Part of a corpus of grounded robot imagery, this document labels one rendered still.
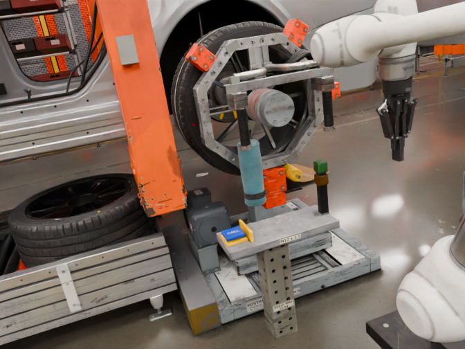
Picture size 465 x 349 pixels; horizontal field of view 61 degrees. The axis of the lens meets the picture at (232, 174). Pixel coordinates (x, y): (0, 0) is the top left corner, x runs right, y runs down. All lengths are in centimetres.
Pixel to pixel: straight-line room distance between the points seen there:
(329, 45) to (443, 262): 52
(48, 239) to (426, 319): 145
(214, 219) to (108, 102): 75
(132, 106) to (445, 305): 111
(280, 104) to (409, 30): 71
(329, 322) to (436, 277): 91
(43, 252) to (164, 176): 65
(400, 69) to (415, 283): 53
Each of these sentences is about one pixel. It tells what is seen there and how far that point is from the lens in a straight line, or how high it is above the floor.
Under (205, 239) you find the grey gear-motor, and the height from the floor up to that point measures 28.
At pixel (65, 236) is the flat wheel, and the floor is 45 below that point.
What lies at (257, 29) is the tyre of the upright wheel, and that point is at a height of 114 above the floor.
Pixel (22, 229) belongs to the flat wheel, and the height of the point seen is 49.
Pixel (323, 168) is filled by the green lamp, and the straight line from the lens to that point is 147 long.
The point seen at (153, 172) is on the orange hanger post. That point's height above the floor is 69.
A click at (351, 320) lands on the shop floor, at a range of 175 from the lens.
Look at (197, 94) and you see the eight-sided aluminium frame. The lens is 154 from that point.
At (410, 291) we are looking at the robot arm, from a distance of 91.
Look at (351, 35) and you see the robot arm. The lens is 97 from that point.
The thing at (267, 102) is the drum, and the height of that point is 89.
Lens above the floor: 114
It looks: 19 degrees down
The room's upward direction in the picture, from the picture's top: 8 degrees counter-clockwise
